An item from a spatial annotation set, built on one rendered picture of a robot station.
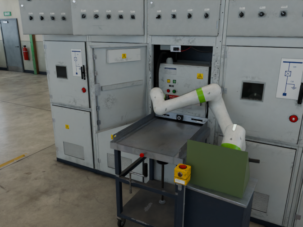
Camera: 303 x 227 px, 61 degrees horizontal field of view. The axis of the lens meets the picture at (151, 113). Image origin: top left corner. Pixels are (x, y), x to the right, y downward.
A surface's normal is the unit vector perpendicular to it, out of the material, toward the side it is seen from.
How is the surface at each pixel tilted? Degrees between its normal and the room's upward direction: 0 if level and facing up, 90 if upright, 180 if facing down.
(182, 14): 90
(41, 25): 90
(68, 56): 90
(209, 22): 90
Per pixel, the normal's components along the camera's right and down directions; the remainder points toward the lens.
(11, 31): -0.47, 0.26
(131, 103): 0.68, 0.22
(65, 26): 0.07, 0.30
